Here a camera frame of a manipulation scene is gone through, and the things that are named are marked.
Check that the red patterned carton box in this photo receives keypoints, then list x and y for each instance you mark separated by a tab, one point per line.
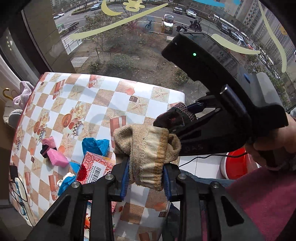
94	167

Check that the pink black sock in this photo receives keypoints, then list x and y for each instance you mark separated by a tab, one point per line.
47	143

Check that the floral tissue pack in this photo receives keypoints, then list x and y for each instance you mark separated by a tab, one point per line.
88	218

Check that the beige knitted sock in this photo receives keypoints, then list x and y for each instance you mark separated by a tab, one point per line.
149	148

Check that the maroon sleeve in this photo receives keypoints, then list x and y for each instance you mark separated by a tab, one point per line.
267	197

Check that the purple striped knitted sock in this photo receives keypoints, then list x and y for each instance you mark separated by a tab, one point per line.
175	117

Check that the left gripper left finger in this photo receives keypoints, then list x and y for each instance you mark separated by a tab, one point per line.
121	180

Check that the black power adapter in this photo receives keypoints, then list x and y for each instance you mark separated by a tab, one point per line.
13	172

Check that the chair with grey cushion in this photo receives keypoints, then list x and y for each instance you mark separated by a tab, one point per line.
12	116

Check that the red bucket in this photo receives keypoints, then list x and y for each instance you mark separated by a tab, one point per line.
236	164

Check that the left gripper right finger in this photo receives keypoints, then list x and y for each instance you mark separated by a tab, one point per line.
173	191

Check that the person right hand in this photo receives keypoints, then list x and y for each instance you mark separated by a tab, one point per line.
282	139

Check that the blue cloth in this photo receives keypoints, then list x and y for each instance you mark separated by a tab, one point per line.
69	178
95	146

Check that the pink clothes pile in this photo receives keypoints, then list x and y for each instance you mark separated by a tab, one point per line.
26	89

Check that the pink sponge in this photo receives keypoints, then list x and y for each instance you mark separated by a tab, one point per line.
57	158

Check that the white power strip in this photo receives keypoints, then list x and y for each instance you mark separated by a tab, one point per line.
21	199

